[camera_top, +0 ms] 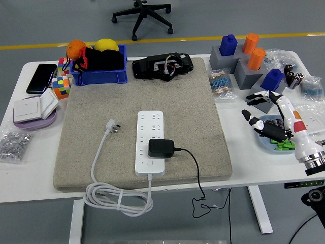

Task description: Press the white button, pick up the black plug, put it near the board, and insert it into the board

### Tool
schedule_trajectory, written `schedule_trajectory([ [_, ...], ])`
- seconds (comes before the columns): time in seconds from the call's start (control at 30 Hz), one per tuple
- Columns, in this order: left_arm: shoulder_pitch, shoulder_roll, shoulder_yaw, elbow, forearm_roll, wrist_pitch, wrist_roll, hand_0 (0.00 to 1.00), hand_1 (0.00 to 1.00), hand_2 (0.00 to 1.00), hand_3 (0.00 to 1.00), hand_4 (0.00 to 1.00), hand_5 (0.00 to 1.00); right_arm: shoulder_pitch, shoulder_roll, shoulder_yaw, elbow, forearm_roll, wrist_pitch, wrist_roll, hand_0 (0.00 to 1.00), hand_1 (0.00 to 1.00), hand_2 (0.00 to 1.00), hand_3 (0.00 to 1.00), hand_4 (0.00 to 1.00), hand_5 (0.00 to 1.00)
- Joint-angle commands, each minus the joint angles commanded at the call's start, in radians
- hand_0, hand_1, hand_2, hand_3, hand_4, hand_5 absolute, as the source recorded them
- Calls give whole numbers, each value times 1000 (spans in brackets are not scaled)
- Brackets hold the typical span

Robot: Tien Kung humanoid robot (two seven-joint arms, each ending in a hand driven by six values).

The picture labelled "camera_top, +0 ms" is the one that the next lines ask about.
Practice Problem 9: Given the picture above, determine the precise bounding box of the black device with coloured wires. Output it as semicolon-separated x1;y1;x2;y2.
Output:
132;52;194;82

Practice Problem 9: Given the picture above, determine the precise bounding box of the black table control panel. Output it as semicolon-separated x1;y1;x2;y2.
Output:
284;179;325;189

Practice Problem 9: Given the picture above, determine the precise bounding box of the black smartphone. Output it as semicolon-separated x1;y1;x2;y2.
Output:
25;63;58;94

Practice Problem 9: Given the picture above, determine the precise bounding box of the clear bag of blue resistors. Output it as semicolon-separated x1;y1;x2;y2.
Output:
300;75;325;103

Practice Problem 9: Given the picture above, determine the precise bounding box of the white power strip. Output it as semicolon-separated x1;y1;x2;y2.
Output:
134;110;166;178

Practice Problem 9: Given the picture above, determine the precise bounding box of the blue square peg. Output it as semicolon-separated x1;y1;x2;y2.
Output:
219;34;238;56
260;68;285;94

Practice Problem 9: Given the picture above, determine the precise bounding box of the purple plate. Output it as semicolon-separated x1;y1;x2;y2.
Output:
13;95;58;131

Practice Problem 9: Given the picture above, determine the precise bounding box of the grey-brown mat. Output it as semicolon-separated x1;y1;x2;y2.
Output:
52;57;233;192

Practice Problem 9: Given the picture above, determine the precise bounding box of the orange fruit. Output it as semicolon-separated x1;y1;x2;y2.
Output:
66;39;88;61

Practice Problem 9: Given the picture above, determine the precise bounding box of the small colourful puzzle cube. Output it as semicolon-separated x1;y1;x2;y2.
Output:
57;57;74;76

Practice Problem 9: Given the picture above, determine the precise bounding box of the large colourful puzzle cube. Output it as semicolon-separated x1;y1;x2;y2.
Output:
51;75;71;100

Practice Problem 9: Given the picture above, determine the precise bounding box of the orange cylinder peg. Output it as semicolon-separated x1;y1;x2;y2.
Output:
242;33;260;55
247;48;267;71

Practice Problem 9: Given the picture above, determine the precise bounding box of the black office chair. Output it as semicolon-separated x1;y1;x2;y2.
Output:
111;0;175;42

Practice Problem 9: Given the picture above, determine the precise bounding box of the bag of striped resistors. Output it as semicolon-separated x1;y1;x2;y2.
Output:
208;69;238;100

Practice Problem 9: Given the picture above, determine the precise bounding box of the clear bag with white socket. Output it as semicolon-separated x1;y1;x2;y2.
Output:
279;103;325;137

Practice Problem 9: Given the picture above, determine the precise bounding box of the black drawstring pouch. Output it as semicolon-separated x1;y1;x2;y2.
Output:
61;47;125;86

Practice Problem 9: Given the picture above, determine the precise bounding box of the pile of green batteries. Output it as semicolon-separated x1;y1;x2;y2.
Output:
269;138;297;152

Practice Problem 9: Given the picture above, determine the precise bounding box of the flat white wall switch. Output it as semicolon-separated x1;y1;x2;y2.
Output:
13;96;42;123

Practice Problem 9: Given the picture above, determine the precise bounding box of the clear bag of small parts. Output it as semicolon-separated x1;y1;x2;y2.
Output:
262;48;299;74

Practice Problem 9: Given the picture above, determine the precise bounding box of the bundle of black capacitors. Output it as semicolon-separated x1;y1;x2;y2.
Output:
283;64;305;90

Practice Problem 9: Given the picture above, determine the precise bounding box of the grey block holder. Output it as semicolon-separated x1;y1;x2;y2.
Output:
233;57;268;90
209;45;244;74
245;73;287;114
235;45;254;62

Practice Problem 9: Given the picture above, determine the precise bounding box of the pile of dark capacitors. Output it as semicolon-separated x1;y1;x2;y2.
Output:
264;117;285;129

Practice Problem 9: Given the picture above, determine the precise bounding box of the bag of metal nuts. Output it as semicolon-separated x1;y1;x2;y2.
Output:
0;127;35;164

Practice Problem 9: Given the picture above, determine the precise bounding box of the white power cord with plug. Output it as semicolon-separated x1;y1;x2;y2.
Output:
83;118;154;217

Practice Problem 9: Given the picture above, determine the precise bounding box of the thin black plug cord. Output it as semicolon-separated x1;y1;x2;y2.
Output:
174;147;231;219

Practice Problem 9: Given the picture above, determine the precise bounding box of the black hanging cable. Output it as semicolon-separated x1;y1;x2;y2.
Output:
227;187;233;244

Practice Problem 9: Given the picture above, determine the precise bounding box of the blue plastic bin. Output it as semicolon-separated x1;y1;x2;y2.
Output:
69;44;128;86

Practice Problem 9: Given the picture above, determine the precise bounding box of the light blue plate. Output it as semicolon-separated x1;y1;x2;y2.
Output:
256;114;300;155

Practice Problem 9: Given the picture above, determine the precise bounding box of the yellow lemon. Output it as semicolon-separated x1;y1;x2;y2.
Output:
93;38;120;52

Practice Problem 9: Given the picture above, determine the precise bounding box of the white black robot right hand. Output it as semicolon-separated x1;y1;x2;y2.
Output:
241;90;325;163

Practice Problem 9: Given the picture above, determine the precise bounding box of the tilted white wall switch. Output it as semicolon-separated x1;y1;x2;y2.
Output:
39;88;60;120

